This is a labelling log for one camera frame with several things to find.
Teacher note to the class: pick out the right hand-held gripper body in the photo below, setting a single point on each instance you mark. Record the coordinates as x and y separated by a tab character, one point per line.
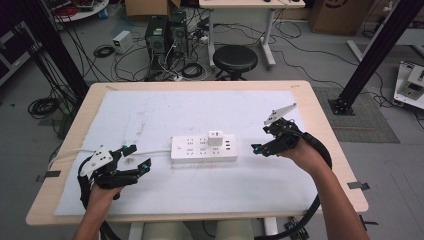
285	131

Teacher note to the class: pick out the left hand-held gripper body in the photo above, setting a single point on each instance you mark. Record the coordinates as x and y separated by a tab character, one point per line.
100	160

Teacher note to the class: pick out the white charger plug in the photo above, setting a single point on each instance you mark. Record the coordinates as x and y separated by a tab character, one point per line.
215	138

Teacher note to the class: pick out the white power strip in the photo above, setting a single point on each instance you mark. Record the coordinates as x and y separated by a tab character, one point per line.
196	154

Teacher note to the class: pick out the person's right hand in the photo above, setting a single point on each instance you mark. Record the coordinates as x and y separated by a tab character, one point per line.
306	155

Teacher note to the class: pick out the person's left hand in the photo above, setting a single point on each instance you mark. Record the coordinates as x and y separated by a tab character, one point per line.
101	196

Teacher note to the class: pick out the grey tape strip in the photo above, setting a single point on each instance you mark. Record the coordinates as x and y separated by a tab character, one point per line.
358	185
50	174

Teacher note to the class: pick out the white table leg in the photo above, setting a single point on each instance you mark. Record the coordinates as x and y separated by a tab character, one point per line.
270	226
135	231

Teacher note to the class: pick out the white table mat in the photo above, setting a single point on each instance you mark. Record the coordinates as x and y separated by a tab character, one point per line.
200	113

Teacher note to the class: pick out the grey floor mat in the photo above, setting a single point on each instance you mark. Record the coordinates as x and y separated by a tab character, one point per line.
366	126

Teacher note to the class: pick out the black round stool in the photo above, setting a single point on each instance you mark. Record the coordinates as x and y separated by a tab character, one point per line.
235	58

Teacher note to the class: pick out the white bench power supply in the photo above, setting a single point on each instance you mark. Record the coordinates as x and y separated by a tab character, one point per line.
122	41

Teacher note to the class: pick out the black computer tower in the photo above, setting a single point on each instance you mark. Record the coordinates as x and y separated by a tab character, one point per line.
156	40
178	33

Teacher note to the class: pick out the large cardboard box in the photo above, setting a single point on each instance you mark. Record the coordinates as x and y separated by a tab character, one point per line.
340	16

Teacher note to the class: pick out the white desk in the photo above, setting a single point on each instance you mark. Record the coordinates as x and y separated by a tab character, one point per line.
250	4

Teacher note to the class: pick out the grey shelf rack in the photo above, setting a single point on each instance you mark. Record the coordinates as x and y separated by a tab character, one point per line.
15	56

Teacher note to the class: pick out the white machine on floor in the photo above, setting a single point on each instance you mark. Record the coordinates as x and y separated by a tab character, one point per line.
411	83

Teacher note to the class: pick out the round white table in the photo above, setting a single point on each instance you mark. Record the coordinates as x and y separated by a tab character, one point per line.
80	15

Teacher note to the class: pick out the small cardboard box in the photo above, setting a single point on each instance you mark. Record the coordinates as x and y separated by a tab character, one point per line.
150	7

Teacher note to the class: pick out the black aluminium frame post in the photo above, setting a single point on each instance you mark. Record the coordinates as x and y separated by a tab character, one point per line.
56	46
376	53

